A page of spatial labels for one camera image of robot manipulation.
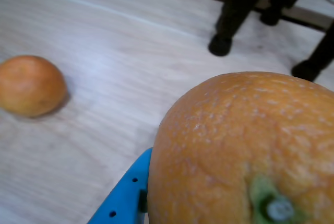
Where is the small reddish smooth orange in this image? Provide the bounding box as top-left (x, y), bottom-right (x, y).
top-left (0, 55), bottom-right (66, 117)

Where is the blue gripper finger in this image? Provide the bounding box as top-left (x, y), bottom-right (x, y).
top-left (87, 147), bottom-right (154, 224)

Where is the large orange with green stem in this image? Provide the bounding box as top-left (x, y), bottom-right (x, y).
top-left (147, 71), bottom-right (334, 224)

